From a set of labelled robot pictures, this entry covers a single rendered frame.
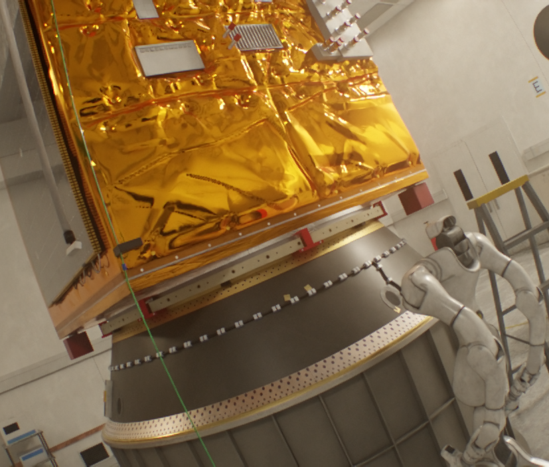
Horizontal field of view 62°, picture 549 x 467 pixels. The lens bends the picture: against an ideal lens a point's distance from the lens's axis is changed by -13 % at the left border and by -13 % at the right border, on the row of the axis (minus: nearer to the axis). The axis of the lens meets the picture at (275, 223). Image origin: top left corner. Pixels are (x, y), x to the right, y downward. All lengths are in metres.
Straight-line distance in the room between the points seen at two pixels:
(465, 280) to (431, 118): 8.75
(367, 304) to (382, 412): 0.46
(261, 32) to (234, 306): 1.42
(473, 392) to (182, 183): 1.34
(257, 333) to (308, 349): 0.21
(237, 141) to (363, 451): 1.40
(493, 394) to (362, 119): 1.74
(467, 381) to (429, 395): 0.46
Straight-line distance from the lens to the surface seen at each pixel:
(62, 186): 2.14
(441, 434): 2.32
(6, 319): 7.29
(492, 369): 1.55
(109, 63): 2.21
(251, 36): 2.72
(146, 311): 2.30
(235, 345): 2.09
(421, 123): 10.52
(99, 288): 2.20
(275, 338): 2.06
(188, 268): 2.00
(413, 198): 3.05
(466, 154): 10.06
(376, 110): 2.96
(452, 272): 1.69
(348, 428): 2.06
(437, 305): 1.55
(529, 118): 9.47
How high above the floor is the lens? 1.63
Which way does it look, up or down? 5 degrees up
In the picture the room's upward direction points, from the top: 24 degrees counter-clockwise
